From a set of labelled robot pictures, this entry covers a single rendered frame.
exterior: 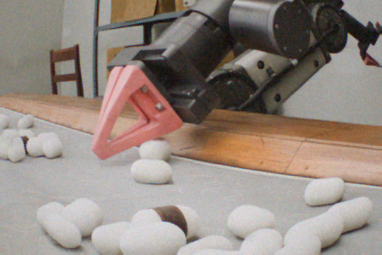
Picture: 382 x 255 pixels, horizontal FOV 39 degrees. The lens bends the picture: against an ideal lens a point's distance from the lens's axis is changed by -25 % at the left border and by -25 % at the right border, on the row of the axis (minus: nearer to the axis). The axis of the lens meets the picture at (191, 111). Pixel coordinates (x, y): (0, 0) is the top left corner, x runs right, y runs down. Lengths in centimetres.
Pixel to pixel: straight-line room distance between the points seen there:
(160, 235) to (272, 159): 24
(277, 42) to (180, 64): 8
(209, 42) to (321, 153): 17
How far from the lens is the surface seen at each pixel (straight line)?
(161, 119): 57
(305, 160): 48
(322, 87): 305
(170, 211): 33
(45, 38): 546
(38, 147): 64
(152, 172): 49
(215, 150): 58
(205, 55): 58
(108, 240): 30
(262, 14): 55
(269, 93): 105
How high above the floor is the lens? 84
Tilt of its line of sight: 6 degrees down
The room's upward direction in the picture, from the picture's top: 4 degrees counter-clockwise
